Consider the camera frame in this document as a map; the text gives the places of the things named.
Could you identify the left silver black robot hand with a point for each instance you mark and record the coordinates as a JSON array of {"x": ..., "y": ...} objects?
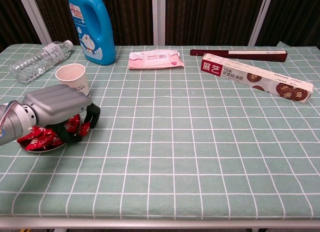
[{"x": 57, "y": 104}]

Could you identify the pink wet wipes pack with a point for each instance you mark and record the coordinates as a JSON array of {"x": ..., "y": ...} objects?
[{"x": 155, "y": 60}]

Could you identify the green checked tablecloth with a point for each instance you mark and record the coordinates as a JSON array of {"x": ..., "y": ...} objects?
[{"x": 175, "y": 154}]

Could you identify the dark curtain partition panel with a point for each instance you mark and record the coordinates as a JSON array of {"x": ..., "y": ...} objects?
[
  {"x": 207, "y": 16},
  {"x": 295, "y": 16},
  {"x": 130, "y": 16},
  {"x": 12, "y": 16}
]

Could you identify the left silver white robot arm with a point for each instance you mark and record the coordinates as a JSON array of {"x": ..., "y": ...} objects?
[{"x": 12, "y": 124}]

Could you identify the clear plastic water bottle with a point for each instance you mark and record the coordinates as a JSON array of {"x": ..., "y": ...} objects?
[{"x": 37, "y": 61}]

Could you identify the white paper cup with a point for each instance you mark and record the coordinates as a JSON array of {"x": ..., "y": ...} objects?
[{"x": 80, "y": 81}]

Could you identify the dark red long box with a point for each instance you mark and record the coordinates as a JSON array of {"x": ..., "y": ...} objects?
[{"x": 212, "y": 52}]

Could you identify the round steel plate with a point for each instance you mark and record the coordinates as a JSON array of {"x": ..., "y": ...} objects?
[{"x": 50, "y": 149}]

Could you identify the baking paper roll box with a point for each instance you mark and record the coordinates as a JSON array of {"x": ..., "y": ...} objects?
[{"x": 225, "y": 69}]

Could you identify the blue detergent bottle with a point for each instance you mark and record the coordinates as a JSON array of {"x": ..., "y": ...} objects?
[{"x": 100, "y": 41}]

